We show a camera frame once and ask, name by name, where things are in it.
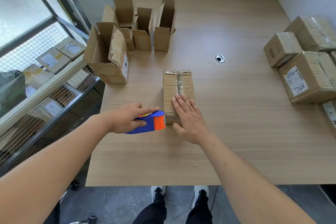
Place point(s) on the small open cardboard box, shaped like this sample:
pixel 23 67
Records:
pixel 128 38

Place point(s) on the taped narrow cardboard box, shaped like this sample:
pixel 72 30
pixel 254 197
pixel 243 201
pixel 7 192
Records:
pixel 170 84

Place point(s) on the person's shoe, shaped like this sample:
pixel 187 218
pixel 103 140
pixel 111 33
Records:
pixel 158 191
pixel 200 191

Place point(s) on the person's right leg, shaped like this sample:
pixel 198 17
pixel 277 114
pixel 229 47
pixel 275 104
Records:
pixel 199 212

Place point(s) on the person's left leg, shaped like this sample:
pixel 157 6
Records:
pixel 153 213

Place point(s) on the person's right shoe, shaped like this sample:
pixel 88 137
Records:
pixel 200 191

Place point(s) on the person's left thumb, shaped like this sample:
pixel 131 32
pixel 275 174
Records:
pixel 139 124

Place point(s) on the large open labelled cardboard box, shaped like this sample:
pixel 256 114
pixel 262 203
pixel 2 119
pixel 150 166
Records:
pixel 107 55

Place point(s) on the labelled parcel box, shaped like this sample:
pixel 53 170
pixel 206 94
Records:
pixel 36 75
pixel 53 59
pixel 70 47
pixel 78 77
pixel 48 108

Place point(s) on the person's leg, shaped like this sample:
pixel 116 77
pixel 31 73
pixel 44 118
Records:
pixel 199 212
pixel 153 213

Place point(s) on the person's right middle finger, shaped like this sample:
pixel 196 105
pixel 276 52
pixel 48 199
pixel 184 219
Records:
pixel 183 103

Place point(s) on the person's right little finger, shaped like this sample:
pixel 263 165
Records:
pixel 195 108

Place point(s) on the black plastic bag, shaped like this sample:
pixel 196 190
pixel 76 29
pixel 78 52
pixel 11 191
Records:
pixel 10 90

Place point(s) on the person's right hand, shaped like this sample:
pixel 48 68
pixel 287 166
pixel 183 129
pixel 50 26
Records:
pixel 190 124

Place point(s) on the small sealed cardboard box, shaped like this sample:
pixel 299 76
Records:
pixel 282 49

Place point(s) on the person's left hand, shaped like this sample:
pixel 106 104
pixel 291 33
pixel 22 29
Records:
pixel 120 118

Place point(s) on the person's left shoe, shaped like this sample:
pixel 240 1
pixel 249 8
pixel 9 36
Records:
pixel 158 191

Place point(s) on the sealed wrinkled-tape cardboard box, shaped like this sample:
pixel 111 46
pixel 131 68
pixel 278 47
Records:
pixel 312 32

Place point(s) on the person's right forearm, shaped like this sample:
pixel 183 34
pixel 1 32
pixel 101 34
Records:
pixel 244 179

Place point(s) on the sealed handwritten-label cardboard box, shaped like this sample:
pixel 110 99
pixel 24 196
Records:
pixel 309 76

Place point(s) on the blue orange tape dispenser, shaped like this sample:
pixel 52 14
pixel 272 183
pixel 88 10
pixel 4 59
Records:
pixel 157 124

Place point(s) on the person's left forearm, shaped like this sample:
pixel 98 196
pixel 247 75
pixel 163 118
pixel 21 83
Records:
pixel 52 163

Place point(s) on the person's right thumb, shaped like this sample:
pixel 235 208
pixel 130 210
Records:
pixel 178 128

